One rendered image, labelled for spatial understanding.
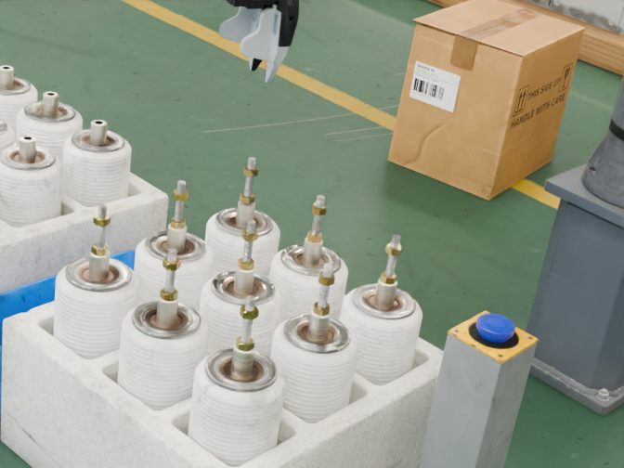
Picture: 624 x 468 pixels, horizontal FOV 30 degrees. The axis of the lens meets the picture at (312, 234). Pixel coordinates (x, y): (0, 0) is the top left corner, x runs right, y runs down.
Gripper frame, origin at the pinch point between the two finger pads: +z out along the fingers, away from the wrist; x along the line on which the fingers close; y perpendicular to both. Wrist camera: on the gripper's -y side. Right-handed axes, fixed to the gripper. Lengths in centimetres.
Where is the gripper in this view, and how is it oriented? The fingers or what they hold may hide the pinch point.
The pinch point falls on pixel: (266, 65)
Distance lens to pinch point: 142.0
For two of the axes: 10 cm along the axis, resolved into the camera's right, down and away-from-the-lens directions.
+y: -8.7, 1.2, -4.9
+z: -1.4, 8.8, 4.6
